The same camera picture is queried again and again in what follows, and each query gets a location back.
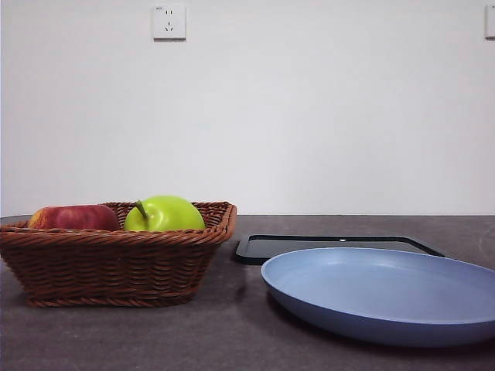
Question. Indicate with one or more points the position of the brown woven wicker basket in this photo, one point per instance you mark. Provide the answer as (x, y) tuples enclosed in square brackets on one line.
[(116, 266)]

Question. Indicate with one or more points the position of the black flat tray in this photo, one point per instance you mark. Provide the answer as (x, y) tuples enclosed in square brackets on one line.
[(255, 249)]

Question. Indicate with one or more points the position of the blue round plate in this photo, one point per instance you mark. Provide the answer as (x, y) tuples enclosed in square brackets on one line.
[(379, 297)]

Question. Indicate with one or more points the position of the red apple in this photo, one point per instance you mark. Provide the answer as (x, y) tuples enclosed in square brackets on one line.
[(73, 218)]

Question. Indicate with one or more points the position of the white wall socket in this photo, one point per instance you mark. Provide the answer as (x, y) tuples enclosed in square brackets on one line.
[(169, 22), (490, 22)]

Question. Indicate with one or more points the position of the green apple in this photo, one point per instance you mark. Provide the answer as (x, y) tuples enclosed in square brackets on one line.
[(170, 216)]

